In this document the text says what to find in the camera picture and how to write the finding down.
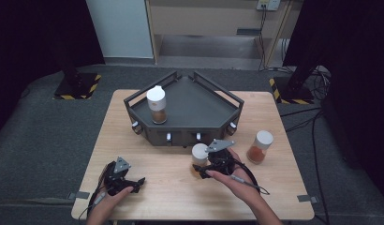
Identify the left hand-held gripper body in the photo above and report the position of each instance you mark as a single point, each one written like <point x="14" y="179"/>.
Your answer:
<point x="113" y="179"/>

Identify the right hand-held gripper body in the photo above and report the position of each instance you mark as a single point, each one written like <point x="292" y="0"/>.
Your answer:
<point x="222" y="162"/>

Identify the round-lid yellow spice jar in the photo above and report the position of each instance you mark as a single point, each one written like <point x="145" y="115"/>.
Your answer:
<point x="199" y="154"/>

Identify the round-lid red spice jar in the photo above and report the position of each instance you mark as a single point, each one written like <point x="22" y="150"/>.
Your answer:
<point x="258" y="148"/>

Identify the dark grey corner shelf rack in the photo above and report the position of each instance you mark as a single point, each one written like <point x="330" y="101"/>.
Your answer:
<point x="193" y="106"/>

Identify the flip-cap brown spice jar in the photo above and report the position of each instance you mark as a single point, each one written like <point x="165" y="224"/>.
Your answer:
<point x="156" y="103"/>

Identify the person's left hand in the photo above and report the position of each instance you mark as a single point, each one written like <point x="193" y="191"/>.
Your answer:
<point x="107" y="204"/>

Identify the person's right hand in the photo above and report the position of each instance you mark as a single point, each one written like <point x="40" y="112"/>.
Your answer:
<point x="240" y="186"/>

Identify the grey tape piece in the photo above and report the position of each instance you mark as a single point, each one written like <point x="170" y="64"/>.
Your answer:
<point x="307" y="198"/>
<point x="79" y="195"/>

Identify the black hazard-striped stand base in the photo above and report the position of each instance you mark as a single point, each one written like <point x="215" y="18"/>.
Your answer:
<point x="298" y="97"/>
<point x="87" y="89"/>

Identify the dark grey label strip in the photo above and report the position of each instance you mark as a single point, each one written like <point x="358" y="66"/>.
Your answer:
<point x="248" y="32"/>

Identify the white panel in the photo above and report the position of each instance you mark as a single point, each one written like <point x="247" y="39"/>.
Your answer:
<point x="121" y="28"/>

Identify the black curtain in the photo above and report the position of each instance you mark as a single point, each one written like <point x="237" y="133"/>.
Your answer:
<point x="358" y="78"/>
<point x="31" y="47"/>

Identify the black stand post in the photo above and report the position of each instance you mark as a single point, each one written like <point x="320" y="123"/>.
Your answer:
<point x="71" y="72"/>
<point x="301" y="78"/>

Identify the white wall socket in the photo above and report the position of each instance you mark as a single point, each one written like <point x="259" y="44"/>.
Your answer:
<point x="268" y="4"/>

